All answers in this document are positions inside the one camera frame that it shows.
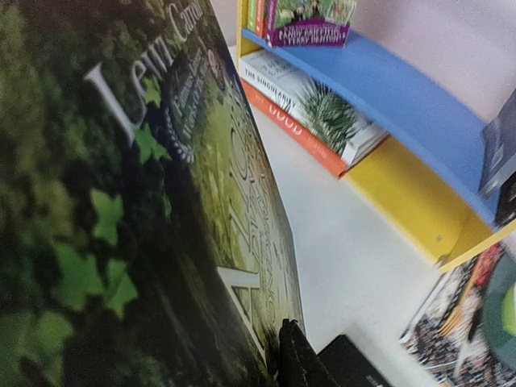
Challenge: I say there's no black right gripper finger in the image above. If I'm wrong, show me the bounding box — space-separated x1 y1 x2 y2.
277 318 338 387

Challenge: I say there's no dark green forest book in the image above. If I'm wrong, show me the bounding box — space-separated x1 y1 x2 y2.
1 1 302 386

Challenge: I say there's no white Singularity palm book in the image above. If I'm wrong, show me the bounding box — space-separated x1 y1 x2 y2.
239 50 388 167

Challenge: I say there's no large orange Good Morning book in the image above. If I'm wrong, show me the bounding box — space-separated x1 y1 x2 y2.
242 80 347 178

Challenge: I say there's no Nineteen Eighty-Four book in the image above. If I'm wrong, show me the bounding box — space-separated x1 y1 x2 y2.
478 91 515 198

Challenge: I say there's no purple Treehouse book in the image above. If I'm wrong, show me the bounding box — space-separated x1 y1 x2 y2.
264 0 358 48

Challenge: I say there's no orange cartoon paperback book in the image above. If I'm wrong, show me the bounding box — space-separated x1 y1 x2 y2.
255 0 268 38

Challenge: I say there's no green cartoon paperback book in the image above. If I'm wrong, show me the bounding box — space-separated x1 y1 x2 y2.
247 0 257 31

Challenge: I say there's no black paperback barcode book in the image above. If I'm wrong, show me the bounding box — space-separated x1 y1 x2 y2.
495 173 516 227

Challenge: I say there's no black Moon and Sixpence book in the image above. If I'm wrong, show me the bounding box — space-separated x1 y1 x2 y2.
318 335 392 387

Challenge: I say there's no patterned cloth mat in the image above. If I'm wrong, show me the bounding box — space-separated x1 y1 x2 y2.
399 243 515 386

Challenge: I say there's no yellow pink blue bookshelf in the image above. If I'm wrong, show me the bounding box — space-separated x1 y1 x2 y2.
235 0 516 275

